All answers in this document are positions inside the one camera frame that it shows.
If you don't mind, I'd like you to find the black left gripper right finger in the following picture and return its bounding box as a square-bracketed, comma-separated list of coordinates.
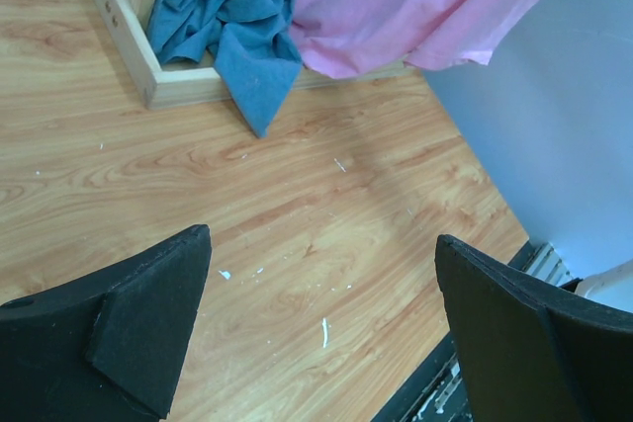
[435, 234, 632, 421]

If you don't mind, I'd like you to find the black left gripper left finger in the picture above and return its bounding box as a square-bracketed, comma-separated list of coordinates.
[1, 224, 212, 421]

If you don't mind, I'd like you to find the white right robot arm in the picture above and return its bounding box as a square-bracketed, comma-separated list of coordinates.
[575, 261, 633, 313]

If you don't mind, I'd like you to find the blue crumpled shirt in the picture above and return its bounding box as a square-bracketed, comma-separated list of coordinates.
[147, 0, 303, 137]

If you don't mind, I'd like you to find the pink t-shirt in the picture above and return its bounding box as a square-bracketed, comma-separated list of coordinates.
[291, 0, 540, 79]

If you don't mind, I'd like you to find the wooden rack frame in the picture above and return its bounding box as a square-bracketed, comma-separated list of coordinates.
[73, 0, 416, 111]

